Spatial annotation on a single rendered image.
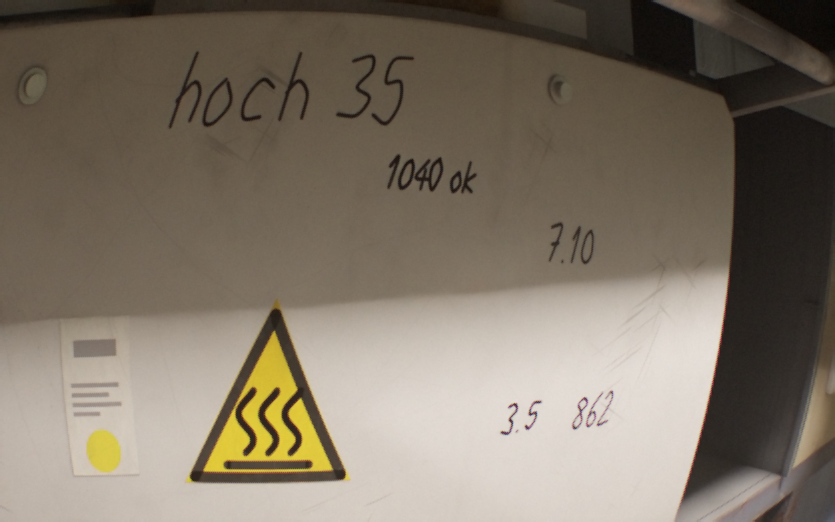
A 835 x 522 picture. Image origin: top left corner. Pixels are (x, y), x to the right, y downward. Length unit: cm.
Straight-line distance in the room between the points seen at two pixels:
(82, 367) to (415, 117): 20
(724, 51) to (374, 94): 52
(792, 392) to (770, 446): 9
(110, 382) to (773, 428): 108
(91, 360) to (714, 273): 46
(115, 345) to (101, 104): 10
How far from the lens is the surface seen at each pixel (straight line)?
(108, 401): 47
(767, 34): 63
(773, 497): 142
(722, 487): 136
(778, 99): 80
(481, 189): 57
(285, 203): 51
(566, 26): 79
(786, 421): 141
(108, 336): 46
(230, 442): 51
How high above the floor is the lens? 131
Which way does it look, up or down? 10 degrees down
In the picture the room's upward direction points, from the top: 5 degrees clockwise
